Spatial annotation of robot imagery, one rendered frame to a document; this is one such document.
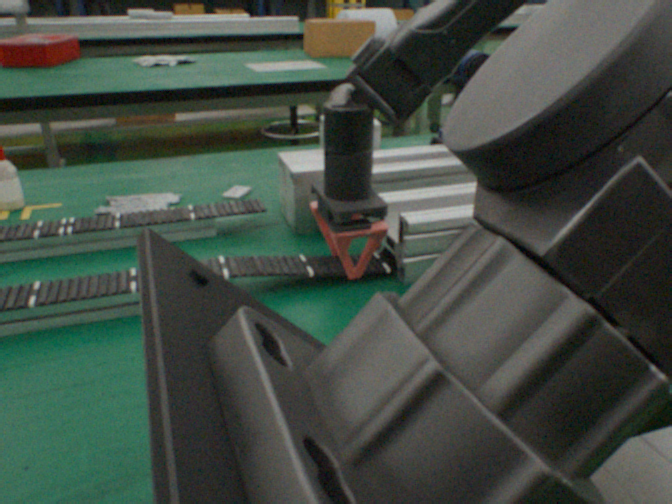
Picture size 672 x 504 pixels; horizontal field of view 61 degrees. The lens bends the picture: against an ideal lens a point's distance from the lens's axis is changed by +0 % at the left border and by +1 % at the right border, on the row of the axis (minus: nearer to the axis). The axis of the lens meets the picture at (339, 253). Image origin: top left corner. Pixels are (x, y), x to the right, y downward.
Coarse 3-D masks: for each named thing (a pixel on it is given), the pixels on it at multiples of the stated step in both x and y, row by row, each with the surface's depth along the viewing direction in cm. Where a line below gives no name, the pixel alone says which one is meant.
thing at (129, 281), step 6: (126, 270) 66; (132, 270) 66; (138, 270) 66; (120, 276) 65; (126, 276) 64; (132, 276) 64; (138, 276) 65; (120, 282) 63; (126, 282) 63; (132, 282) 63; (138, 282) 63; (120, 288) 62; (126, 288) 62; (132, 288) 62; (138, 288) 62
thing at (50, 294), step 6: (48, 282) 63; (54, 282) 63; (60, 282) 63; (42, 288) 62; (48, 288) 62; (54, 288) 62; (60, 288) 62; (42, 294) 61; (48, 294) 61; (54, 294) 61; (42, 300) 60; (48, 300) 60; (54, 300) 60
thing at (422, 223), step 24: (408, 192) 74; (432, 192) 74; (456, 192) 75; (408, 216) 67; (432, 216) 67; (456, 216) 68; (384, 240) 74; (408, 240) 67; (432, 240) 68; (408, 264) 68
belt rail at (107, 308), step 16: (64, 304) 60; (80, 304) 61; (96, 304) 61; (112, 304) 62; (128, 304) 63; (0, 320) 59; (16, 320) 60; (32, 320) 60; (48, 320) 60; (64, 320) 61; (80, 320) 62; (96, 320) 62
